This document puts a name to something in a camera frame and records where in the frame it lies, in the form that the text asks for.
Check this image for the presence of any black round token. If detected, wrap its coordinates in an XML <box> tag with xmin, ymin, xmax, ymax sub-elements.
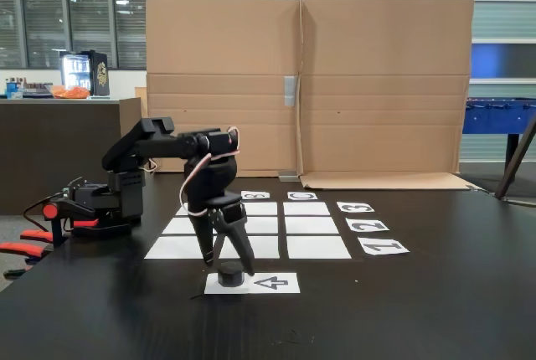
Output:
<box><xmin>217</xmin><ymin>262</ymin><xmax>245</xmax><ymax>287</ymax></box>

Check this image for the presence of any arrow paper sheet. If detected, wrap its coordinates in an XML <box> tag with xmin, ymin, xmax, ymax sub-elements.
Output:
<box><xmin>204</xmin><ymin>272</ymin><xmax>302</xmax><ymax>295</ymax></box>

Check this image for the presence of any number 3 paper sheet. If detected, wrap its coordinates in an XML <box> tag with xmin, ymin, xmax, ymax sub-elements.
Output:
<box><xmin>336</xmin><ymin>201</ymin><xmax>376</xmax><ymax>213</ymax></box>

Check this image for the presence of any small cardboard piece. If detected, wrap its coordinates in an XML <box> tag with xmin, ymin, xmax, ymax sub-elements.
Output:
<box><xmin>119</xmin><ymin>86</ymin><xmax>148</xmax><ymax>143</ymax></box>

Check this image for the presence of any number 2 paper sheet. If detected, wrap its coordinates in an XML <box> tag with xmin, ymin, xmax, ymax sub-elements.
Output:
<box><xmin>345</xmin><ymin>218</ymin><xmax>391</xmax><ymax>234</ymax></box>

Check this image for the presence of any grey tape strip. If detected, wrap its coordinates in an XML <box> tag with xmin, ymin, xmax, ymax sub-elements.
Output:
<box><xmin>284</xmin><ymin>76</ymin><xmax>297</xmax><ymax>106</ymax></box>

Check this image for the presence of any number 1 paper sheet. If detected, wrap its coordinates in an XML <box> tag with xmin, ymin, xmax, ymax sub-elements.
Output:
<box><xmin>358</xmin><ymin>239</ymin><xmax>411</xmax><ymax>256</ymax></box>

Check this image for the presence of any red black clamp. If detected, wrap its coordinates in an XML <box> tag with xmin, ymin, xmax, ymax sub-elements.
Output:
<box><xmin>41</xmin><ymin>198</ymin><xmax>101</xmax><ymax>248</ymax></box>

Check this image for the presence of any black mini fridge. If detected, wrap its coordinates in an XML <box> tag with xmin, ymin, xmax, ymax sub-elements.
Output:
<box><xmin>59</xmin><ymin>49</ymin><xmax>111</xmax><ymax>97</ymax></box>

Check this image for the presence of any orange bag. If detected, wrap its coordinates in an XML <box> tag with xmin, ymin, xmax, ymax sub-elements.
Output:
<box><xmin>52</xmin><ymin>85</ymin><xmax>91</xmax><ymax>100</ymax></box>

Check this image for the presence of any brown counter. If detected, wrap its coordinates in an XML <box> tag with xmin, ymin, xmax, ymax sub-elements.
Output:
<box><xmin>0</xmin><ymin>98</ymin><xmax>142</xmax><ymax>215</ymax></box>

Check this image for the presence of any brown cardboard panel with flap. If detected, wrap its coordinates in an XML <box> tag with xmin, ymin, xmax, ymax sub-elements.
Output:
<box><xmin>234</xmin><ymin>0</ymin><xmax>482</xmax><ymax>191</ymax></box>

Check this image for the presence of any blue foosball table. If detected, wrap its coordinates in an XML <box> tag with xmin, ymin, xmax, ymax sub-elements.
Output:
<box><xmin>462</xmin><ymin>97</ymin><xmax>536</xmax><ymax>172</ymax></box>

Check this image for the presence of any brown wooden beam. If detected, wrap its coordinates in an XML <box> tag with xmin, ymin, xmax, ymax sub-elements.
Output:
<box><xmin>494</xmin><ymin>116</ymin><xmax>536</xmax><ymax>201</ymax></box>

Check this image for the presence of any red white servo cable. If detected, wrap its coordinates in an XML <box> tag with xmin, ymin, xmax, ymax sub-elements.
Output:
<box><xmin>178</xmin><ymin>126</ymin><xmax>243</xmax><ymax>217</ymax></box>

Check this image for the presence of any black power cable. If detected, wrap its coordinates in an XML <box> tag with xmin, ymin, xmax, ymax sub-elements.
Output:
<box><xmin>23</xmin><ymin>194</ymin><xmax>64</xmax><ymax>231</ymax></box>

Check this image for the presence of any red handled clamp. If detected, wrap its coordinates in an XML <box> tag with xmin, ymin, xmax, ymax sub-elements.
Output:
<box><xmin>0</xmin><ymin>229</ymin><xmax>54</xmax><ymax>280</ymax></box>

